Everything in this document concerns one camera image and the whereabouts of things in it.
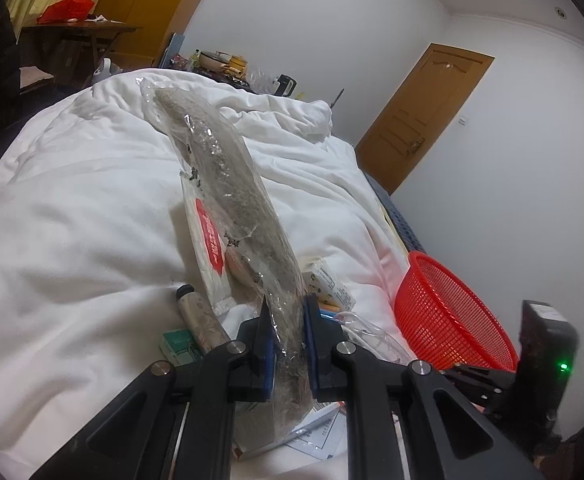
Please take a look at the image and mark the red mesh plastic basket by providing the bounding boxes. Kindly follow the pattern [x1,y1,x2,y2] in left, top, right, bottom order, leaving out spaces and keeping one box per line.
[393,252,519,372]

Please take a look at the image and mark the silver cream tube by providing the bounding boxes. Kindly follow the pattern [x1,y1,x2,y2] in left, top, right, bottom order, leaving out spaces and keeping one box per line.
[176,284,230,354]

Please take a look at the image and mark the lemon print tissue pack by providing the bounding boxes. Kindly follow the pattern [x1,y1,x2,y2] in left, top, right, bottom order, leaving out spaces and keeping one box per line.
[299,257,356,312]

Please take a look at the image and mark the white packet red label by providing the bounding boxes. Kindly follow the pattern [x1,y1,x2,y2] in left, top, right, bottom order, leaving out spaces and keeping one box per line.
[180,170,237,316]

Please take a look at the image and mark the grey socks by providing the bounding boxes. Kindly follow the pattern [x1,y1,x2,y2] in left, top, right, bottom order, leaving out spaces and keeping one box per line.
[140,79,313,437]

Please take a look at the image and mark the beige plush ball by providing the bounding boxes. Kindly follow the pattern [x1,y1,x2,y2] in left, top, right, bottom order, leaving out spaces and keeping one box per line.
[225,247,265,297]

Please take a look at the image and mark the green small box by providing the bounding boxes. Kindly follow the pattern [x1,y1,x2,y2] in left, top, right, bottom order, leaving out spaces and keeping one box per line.
[159,328,203,366]

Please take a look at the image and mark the clear plastic bag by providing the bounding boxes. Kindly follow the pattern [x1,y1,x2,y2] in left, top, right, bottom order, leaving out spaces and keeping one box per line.
[333,311,413,365]

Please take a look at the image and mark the printed paper leaflet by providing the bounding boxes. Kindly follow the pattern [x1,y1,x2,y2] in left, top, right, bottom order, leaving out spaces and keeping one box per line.
[231,401,349,462]

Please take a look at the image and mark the white duvet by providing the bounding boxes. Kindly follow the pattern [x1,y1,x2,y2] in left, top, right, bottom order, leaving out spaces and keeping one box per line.
[0,70,408,479]

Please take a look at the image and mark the wooden door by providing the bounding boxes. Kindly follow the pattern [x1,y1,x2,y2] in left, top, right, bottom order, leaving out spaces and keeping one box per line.
[356,44,494,194]

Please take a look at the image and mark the cooking pot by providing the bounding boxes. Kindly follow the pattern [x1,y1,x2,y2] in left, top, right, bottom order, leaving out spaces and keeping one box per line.
[199,51,230,73]

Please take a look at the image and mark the dark wooden desk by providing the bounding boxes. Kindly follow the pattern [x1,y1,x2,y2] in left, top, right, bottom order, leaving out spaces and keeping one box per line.
[18,20,140,89]

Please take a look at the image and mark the red bag on desk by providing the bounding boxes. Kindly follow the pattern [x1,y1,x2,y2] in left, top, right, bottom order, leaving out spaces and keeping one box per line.
[37,0,95,24]

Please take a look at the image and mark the wooden wardrobe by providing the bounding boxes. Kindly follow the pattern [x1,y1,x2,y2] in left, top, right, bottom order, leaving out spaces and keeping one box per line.
[95,0,201,70]

